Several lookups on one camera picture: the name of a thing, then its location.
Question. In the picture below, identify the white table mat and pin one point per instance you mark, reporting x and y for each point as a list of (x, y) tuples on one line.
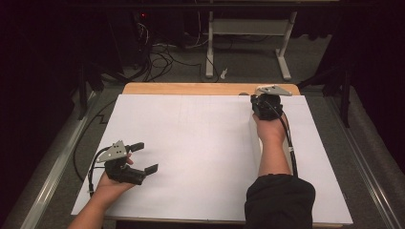
[(191, 143)]

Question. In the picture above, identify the person's right hand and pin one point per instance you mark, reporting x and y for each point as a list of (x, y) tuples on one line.
[(270, 132)]

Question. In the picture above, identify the small white floor object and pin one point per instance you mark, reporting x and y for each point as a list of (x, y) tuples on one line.
[(224, 73)]

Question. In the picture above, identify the aluminium rail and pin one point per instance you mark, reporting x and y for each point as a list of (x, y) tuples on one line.
[(366, 178), (54, 171)]

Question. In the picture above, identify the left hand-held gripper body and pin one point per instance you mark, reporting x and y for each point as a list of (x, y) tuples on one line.
[(116, 151)]

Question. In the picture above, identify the white metal frame desk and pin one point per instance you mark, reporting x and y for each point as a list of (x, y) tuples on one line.
[(248, 27)]

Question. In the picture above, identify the black stand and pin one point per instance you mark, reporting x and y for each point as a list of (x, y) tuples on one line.
[(83, 95), (345, 105)]

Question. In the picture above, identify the black computer tower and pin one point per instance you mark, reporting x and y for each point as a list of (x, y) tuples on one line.
[(130, 38)]

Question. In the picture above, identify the person's left hand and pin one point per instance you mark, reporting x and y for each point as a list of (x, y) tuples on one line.
[(108, 189)]

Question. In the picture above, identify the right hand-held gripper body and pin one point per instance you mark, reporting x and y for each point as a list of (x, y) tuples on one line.
[(266, 106)]

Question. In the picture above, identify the person's black sleeve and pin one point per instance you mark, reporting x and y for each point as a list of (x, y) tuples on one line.
[(280, 203)]

